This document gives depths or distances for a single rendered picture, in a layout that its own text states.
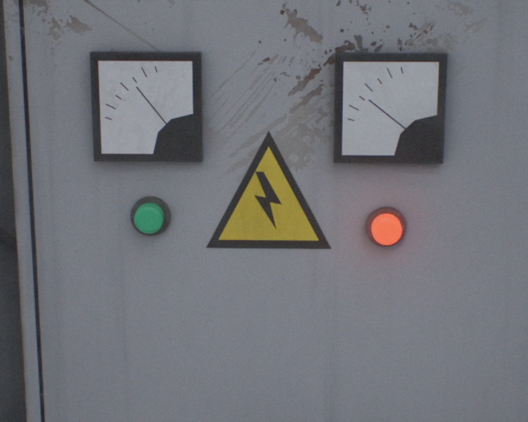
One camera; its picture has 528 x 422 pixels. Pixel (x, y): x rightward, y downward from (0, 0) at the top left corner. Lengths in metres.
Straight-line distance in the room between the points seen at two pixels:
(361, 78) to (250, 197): 0.12
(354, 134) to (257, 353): 0.19
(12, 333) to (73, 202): 0.31
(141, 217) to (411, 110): 0.21
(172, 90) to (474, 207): 0.24
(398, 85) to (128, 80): 0.20
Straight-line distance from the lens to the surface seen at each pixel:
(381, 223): 0.80
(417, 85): 0.79
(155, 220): 0.80
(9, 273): 1.09
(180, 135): 0.79
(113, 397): 0.87
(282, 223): 0.81
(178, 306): 0.83
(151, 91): 0.79
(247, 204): 0.81
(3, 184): 1.06
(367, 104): 0.79
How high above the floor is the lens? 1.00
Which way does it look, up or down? 14 degrees down
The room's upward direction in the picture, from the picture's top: straight up
